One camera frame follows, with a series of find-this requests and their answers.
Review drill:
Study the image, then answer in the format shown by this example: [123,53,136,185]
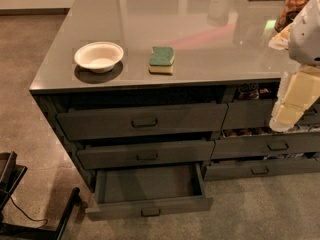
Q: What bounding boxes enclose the black cable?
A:
[9,195,49,228]

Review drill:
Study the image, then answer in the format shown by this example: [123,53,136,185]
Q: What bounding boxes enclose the snack packets in top drawer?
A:
[236,83,278,100]

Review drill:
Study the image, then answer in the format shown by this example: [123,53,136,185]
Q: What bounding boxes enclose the grey drawer cabinet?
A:
[28,0,320,222]

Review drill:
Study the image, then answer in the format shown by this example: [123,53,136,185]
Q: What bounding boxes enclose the grey drawer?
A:
[77,140,215,169]
[203,157,320,181]
[86,163,213,220]
[57,103,227,141]
[222,99,320,130]
[212,132,320,159]

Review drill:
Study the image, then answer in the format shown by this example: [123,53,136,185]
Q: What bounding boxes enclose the green yellow sponge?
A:
[149,46,175,74]

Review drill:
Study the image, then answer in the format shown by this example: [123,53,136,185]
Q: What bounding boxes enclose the white paper bowl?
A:
[74,42,124,73]

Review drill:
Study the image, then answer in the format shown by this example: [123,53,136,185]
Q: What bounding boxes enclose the glass jar of nuts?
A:
[274,0,309,32]

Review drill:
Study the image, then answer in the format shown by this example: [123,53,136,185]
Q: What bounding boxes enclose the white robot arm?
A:
[269,0,320,132]

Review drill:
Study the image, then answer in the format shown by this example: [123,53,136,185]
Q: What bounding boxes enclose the black chair frame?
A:
[4,151,90,240]

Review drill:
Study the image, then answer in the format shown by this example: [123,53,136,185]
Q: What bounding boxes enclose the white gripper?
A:
[269,65,320,132]

